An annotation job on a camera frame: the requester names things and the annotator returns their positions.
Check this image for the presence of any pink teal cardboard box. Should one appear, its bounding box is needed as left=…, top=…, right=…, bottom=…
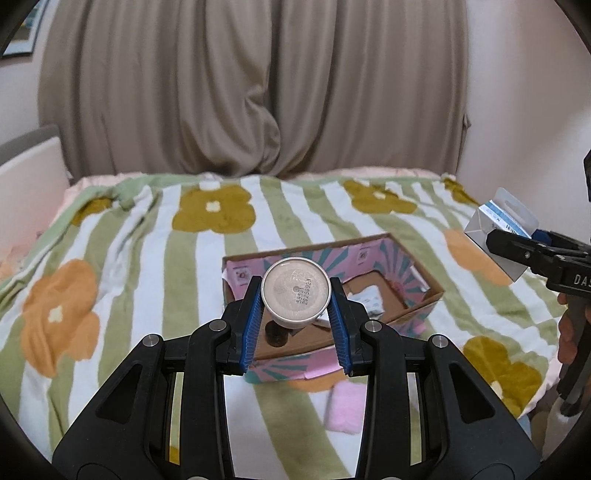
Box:
left=221, top=232, right=446, bottom=385

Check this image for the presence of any framed houses picture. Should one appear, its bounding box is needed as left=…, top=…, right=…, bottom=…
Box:
left=1, top=0, right=49, bottom=59

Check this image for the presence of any white blue barcode box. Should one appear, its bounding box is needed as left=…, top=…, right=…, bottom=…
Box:
left=464, top=187, right=539, bottom=282

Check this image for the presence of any round beige jar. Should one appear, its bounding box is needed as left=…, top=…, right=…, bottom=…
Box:
left=260, top=257, right=332, bottom=330

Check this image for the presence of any beige curtain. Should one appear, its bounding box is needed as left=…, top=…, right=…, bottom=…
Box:
left=38, top=1, right=468, bottom=178

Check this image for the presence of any white padded headboard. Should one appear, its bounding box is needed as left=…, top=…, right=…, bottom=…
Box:
left=1, top=124, right=70, bottom=258

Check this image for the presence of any black cosmetic jar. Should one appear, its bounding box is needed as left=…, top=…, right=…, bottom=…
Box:
left=264, top=321, right=290, bottom=348

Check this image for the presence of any striped floral blanket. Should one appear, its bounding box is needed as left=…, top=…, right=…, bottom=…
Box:
left=1, top=174, right=562, bottom=479

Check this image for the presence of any white patterned sock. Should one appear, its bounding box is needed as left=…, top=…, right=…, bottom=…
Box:
left=349, top=285, right=385, bottom=320

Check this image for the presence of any pink rolled sock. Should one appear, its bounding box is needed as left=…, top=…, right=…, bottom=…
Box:
left=325, top=380, right=367, bottom=435

